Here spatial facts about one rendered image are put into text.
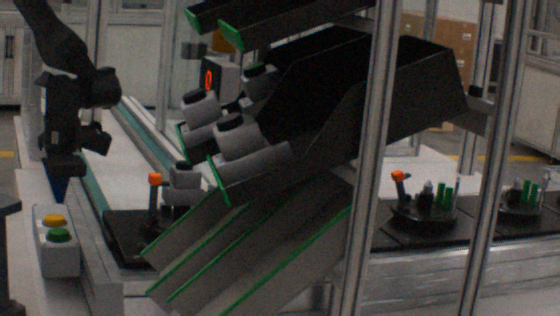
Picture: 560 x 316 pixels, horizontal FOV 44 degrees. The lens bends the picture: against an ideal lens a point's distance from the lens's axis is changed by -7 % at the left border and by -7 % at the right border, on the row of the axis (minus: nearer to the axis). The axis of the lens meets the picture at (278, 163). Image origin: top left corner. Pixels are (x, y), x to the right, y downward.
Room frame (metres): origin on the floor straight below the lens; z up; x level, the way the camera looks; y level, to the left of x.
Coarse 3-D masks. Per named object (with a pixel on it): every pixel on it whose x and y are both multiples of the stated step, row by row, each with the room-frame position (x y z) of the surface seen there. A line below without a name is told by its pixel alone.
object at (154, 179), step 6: (150, 174) 1.17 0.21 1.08; (156, 174) 1.17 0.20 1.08; (150, 180) 1.16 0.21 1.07; (156, 180) 1.16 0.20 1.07; (150, 186) 1.17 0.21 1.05; (156, 186) 1.16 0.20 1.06; (162, 186) 1.17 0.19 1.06; (168, 186) 1.17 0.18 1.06; (150, 192) 1.17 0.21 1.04; (156, 192) 1.16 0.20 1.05; (150, 198) 1.17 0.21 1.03; (156, 198) 1.17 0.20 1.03; (150, 204) 1.16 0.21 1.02; (156, 204) 1.16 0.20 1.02; (150, 210) 1.16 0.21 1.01; (156, 210) 1.17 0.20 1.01; (150, 216) 1.16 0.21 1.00
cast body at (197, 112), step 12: (192, 96) 0.89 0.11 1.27; (204, 96) 0.90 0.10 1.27; (216, 96) 0.89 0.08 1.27; (192, 108) 0.88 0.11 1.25; (204, 108) 0.88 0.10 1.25; (216, 108) 0.89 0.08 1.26; (192, 120) 0.88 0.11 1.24; (204, 120) 0.88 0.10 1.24; (192, 132) 0.88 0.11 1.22; (204, 132) 0.89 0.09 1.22; (192, 144) 0.88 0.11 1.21
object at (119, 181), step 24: (144, 144) 1.86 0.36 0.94; (168, 144) 1.81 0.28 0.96; (96, 168) 1.68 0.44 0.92; (120, 168) 1.70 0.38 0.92; (144, 168) 1.72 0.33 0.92; (168, 168) 1.64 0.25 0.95; (96, 192) 1.41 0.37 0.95; (120, 192) 1.52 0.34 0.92; (144, 192) 1.54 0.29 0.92; (96, 216) 1.32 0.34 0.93; (120, 264) 1.09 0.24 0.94
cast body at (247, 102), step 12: (252, 72) 0.92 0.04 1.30; (264, 72) 0.92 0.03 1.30; (276, 72) 0.92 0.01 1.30; (252, 84) 0.91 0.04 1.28; (264, 84) 0.92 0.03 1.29; (276, 84) 0.92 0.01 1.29; (252, 96) 0.91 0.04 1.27; (264, 96) 0.92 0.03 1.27; (240, 108) 0.95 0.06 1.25; (252, 108) 0.91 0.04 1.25
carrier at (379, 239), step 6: (372, 234) 1.27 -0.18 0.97; (378, 234) 1.28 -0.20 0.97; (384, 234) 1.28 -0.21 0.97; (372, 240) 1.24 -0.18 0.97; (378, 240) 1.25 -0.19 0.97; (384, 240) 1.25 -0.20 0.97; (390, 240) 1.25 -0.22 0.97; (372, 246) 1.21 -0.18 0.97; (378, 246) 1.22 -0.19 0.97; (384, 246) 1.22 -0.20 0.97; (390, 246) 1.22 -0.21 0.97; (396, 246) 1.23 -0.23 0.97; (372, 252) 1.21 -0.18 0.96; (378, 252) 1.21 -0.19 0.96
